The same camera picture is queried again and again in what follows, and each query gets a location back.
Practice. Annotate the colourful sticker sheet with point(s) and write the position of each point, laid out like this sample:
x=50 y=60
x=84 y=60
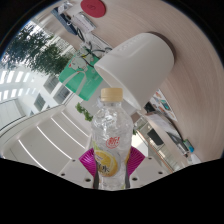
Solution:
x=166 y=105

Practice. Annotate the white cup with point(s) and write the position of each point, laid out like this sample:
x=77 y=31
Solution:
x=140 y=63

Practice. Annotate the flat round red coaster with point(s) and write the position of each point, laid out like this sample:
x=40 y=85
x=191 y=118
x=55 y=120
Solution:
x=93 y=8

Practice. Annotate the clear plastic drink bottle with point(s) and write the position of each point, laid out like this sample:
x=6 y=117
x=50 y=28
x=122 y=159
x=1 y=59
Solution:
x=110 y=133

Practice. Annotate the green plants on cabinet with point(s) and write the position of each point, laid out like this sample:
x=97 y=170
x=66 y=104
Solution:
x=85 y=113

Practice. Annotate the green tote bag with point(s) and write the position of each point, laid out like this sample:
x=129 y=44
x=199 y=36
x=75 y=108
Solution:
x=85 y=85

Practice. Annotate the green plant hedge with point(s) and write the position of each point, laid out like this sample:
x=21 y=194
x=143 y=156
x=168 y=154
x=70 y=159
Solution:
x=40 y=55

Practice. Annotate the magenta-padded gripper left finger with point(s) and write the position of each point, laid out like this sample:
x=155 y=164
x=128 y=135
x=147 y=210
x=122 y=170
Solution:
x=89 y=161

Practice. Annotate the white packet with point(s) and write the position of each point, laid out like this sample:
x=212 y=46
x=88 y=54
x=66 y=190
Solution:
x=83 y=21

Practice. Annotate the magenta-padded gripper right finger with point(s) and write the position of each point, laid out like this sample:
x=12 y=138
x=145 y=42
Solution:
x=136 y=160

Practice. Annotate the brown covered book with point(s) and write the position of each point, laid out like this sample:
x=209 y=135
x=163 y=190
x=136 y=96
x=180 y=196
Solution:
x=161 y=128

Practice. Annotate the small blue object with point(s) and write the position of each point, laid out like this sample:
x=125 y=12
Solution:
x=186 y=145

